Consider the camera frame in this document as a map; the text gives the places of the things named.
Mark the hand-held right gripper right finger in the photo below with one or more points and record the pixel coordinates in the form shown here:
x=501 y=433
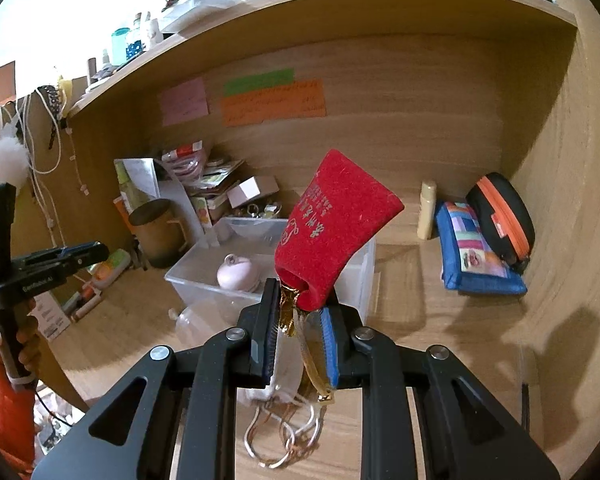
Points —
x=330 y=355

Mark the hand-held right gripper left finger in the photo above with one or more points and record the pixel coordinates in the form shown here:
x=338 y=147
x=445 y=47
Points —
x=271 y=340

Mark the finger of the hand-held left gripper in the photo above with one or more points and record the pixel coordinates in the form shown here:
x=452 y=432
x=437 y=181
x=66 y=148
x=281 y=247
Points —
x=87 y=259
x=55 y=254

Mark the clear plastic storage box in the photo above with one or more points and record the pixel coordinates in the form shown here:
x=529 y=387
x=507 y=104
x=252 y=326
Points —
x=205 y=285

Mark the person's left forearm orange sleeve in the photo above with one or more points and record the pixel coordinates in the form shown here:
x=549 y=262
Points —
x=5 y=410

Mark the person's left hand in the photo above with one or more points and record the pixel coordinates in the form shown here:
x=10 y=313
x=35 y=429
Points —
x=30 y=335

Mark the green orange packet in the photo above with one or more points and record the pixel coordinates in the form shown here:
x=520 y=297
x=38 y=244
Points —
x=111 y=265

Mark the red white tube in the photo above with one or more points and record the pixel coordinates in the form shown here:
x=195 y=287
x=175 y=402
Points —
x=82 y=300

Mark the white leaflet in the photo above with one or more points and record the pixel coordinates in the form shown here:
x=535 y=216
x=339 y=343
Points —
x=50 y=317

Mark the brown mug with dark lid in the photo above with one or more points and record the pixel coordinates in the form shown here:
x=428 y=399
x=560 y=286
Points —
x=155 y=235

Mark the green orange carton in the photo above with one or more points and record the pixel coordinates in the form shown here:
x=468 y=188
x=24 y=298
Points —
x=122 y=195

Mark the pale pink round case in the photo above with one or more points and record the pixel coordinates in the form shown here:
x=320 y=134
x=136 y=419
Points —
x=237 y=272

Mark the white fluffy pompom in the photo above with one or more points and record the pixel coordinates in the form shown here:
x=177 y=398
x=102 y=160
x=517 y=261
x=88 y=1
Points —
x=7 y=165

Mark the printed white paper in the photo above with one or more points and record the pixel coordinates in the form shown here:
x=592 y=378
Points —
x=140 y=177

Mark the blank white sheet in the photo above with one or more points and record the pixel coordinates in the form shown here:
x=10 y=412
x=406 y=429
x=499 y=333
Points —
x=180 y=205

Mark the pink coiled tube package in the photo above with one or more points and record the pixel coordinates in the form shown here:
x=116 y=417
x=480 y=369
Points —
x=187 y=165

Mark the dark hair clip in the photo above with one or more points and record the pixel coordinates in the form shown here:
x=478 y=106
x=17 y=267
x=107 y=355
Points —
x=52 y=105

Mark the pile of small packets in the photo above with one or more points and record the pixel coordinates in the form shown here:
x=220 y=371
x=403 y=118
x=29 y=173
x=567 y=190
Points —
x=215 y=185

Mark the small white box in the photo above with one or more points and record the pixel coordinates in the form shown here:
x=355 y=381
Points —
x=252 y=192

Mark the cream tube bottle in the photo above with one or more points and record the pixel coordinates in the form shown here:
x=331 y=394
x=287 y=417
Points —
x=426 y=210

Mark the blue patchwork pouch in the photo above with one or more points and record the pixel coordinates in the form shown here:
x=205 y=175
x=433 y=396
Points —
x=475 y=255

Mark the pink sticky note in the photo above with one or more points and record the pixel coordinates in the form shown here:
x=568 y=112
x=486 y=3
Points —
x=185 y=102

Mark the teal plastic jar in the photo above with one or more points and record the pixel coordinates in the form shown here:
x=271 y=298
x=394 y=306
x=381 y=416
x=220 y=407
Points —
x=120 y=45

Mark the black orange zip case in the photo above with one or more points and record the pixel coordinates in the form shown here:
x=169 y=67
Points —
x=505 y=215

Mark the orange sticky note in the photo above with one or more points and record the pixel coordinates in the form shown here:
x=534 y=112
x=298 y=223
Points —
x=275 y=105

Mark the green sticky note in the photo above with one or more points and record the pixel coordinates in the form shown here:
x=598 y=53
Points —
x=260 y=82

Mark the clear lidded plastic container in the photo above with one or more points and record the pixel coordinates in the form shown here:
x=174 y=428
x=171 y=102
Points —
x=200 y=10

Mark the wooden hutch shelf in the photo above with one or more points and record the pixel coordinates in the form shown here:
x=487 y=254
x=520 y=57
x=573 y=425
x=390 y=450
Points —
x=380 y=5

